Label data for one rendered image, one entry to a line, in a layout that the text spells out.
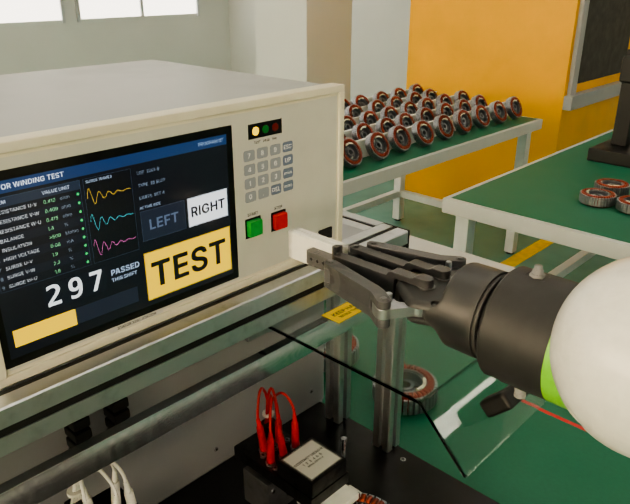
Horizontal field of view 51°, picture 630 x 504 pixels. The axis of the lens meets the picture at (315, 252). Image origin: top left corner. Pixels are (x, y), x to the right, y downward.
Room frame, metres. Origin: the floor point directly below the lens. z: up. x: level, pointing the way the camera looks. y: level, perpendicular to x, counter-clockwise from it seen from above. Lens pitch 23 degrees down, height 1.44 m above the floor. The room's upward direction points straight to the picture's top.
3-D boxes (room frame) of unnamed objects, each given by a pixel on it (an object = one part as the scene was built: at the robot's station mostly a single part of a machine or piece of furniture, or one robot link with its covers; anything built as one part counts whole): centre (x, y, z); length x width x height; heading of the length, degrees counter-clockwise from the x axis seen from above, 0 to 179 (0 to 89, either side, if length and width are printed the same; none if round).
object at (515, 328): (0.45, -0.17, 1.18); 0.09 x 0.06 x 0.12; 136
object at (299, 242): (0.61, 0.00, 1.18); 0.07 x 0.01 x 0.03; 46
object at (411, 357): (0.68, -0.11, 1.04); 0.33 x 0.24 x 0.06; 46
